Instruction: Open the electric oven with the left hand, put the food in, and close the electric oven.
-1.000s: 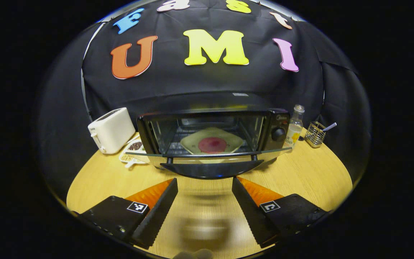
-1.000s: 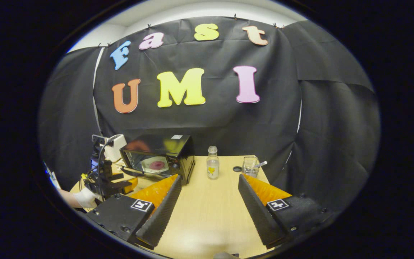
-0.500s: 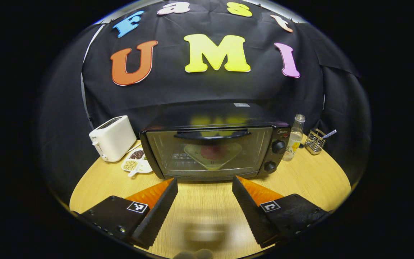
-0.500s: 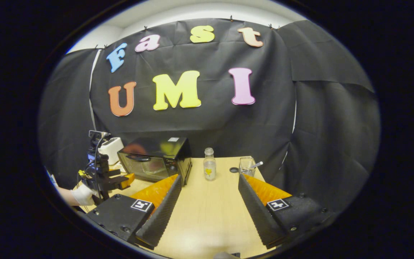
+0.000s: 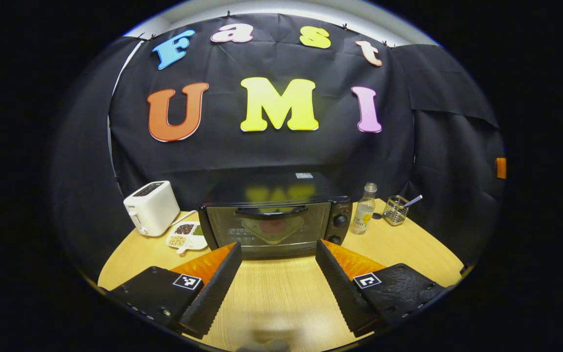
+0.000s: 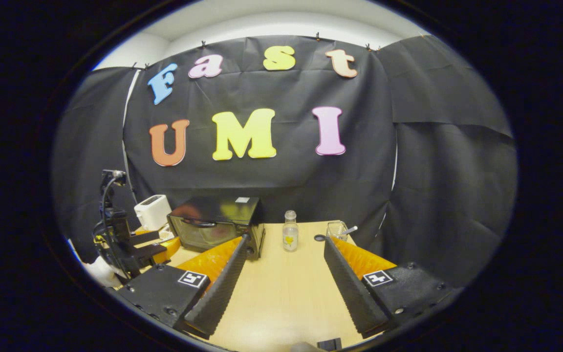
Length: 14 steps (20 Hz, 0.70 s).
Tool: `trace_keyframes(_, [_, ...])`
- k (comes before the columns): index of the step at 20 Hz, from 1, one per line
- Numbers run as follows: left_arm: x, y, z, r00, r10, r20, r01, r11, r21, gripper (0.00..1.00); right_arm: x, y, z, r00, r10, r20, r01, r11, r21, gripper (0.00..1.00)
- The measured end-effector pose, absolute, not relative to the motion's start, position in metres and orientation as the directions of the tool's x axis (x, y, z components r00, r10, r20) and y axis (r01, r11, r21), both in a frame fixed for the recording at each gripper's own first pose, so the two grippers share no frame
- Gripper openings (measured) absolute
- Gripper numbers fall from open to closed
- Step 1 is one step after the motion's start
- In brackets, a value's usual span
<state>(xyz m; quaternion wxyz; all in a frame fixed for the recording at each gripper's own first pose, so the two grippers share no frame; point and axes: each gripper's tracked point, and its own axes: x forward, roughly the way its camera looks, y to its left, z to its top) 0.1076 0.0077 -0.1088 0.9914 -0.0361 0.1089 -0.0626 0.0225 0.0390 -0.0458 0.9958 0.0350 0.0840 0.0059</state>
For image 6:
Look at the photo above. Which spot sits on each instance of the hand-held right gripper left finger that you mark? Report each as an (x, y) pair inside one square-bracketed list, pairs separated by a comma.
[(223, 293)]

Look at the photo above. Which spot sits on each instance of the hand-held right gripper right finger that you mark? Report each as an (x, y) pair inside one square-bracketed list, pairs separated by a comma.
[(350, 293)]

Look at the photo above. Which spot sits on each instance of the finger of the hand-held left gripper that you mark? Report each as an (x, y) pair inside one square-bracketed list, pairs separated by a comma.
[(144, 237), (152, 252)]

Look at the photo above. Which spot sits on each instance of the black electric oven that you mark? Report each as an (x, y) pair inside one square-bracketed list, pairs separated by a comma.
[(223, 208)]

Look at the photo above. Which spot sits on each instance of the white divided dish with beans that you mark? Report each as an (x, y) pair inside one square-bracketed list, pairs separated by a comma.
[(165, 233)]

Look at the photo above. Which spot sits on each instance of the white toaster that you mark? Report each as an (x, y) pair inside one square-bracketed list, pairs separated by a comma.
[(153, 212)]

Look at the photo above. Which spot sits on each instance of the small black bottle cap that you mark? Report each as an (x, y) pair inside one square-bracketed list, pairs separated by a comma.
[(319, 238)]

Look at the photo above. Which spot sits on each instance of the clear drink bottle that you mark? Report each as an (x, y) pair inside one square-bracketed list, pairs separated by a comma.
[(290, 237)]

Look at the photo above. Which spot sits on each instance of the black backdrop cloth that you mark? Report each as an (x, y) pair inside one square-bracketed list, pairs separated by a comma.
[(433, 195)]

